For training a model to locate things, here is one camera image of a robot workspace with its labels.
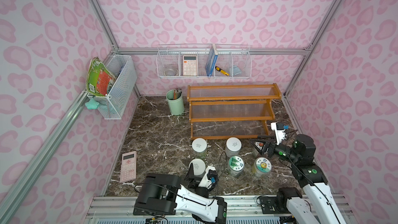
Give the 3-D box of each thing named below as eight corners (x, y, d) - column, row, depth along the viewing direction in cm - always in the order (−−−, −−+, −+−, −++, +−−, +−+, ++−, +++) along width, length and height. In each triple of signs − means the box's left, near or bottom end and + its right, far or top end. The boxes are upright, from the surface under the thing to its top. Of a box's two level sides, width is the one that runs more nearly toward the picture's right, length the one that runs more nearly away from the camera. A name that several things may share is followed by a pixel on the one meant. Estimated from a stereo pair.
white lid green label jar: (192, 159, 90) (191, 151, 82) (193, 145, 96) (192, 137, 88) (207, 159, 90) (207, 151, 82) (206, 145, 96) (206, 137, 88)
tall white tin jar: (226, 158, 90) (228, 150, 82) (225, 145, 95) (226, 137, 87) (239, 158, 90) (242, 150, 82) (237, 145, 95) (240, 137, 87)
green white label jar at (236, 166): (228, 176, 84) (230, 171, 77) (226, 162, 89) (228, 155, 82) (241, 176, 84) (245, 171, 77) (239, 162, 89) (242, 155, 82)
